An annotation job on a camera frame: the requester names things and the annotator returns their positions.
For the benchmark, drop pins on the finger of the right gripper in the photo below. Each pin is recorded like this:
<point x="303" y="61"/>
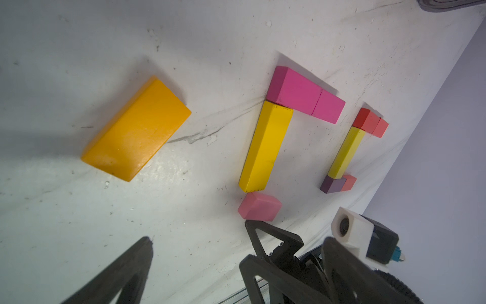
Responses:
<point x="272" y="244"/>
<point x="295" y="290"/>

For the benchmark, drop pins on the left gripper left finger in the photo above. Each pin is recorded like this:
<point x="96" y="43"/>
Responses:
<point x="125" y="277"/>

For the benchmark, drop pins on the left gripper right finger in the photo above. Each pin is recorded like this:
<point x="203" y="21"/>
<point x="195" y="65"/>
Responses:
<point x="351" y="281"/>

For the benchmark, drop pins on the pink block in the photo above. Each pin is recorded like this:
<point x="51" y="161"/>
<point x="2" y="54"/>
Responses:
<point x="260" y="207"/>

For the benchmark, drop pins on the dark purple block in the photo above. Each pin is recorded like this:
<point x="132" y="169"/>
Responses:
<point x="331" y="185"/>

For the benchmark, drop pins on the orange-red block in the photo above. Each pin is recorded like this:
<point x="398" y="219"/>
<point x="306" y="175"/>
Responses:
<point x="349" y="182"/>

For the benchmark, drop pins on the lime yellow long block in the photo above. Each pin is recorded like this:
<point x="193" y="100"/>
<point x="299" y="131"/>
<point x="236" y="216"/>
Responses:
<point x="346" y="153"/>

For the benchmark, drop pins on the orange block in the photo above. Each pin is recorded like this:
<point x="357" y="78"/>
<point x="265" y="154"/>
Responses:
<point x="137" y="132"/>

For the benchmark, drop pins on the light red block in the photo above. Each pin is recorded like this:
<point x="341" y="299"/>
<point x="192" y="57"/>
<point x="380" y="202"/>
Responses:
<point x="381" y="128"/>

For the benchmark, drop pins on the magenta block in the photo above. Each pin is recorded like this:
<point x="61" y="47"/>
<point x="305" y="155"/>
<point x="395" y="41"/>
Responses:
<point x="328" y="107"/>
<point x="292" y="90"/>

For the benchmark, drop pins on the dark red block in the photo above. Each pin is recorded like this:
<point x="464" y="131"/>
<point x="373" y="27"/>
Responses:
<point x="366" y="120"/>

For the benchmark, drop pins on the dark glass vase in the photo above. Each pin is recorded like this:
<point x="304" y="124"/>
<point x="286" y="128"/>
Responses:
<point x="439" y="6"/>

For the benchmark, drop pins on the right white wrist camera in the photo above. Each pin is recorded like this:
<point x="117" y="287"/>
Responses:
<point x="370" y="241"/>

